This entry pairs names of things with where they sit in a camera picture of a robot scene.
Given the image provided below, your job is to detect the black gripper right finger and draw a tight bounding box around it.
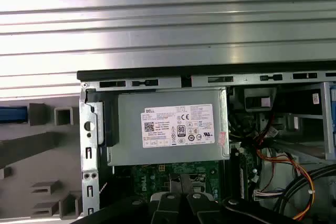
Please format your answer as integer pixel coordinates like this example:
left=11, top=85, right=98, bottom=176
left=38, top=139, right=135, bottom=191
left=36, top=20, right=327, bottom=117
left=181, top=173, right=300, bottom=224

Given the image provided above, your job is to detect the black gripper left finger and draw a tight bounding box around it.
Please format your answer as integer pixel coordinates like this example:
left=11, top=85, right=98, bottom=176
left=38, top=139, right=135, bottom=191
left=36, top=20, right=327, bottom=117
left=76, top=173, right=186, bottom=224

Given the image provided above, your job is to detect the green motherboard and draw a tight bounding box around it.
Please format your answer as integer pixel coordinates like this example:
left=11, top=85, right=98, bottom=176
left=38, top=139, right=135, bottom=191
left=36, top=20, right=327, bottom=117
left=130, top=162, right=254, bottom=209

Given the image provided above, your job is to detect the grey power supply unit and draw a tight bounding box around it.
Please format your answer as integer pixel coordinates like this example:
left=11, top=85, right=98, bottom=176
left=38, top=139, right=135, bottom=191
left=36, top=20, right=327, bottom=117
left=106, top=89, right=231, bottom=167

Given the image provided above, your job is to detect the grey metal drive cage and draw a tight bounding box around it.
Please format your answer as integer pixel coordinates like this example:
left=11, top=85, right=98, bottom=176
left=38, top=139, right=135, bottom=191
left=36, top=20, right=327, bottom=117
left=230, top=82, right=336, bottom=167

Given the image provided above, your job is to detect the black open PC case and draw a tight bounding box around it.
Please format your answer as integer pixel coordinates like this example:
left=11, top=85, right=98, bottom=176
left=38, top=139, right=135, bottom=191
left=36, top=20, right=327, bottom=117
left=77, top=68, right=336, bottom=224

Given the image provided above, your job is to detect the grey parts rack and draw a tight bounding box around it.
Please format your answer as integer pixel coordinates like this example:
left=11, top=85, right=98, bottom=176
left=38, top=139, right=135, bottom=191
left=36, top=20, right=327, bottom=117
left=0, top=95, right=83, bottom=221

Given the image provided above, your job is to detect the blue plastic drive latch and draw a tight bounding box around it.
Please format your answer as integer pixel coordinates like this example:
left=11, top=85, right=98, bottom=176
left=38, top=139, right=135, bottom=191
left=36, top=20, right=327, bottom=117
left=323, top=81, right=336, bottom=161

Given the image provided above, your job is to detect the orange yellow wire bundle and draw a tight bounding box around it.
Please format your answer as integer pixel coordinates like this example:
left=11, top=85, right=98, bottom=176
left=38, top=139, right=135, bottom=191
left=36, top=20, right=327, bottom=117
left=256, top=147, right=316, bottom=221

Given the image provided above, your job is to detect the black cable bundle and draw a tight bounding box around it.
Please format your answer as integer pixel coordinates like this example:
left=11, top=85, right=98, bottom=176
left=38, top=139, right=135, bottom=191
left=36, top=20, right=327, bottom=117
left=278, top=165, right=336, bottom=224

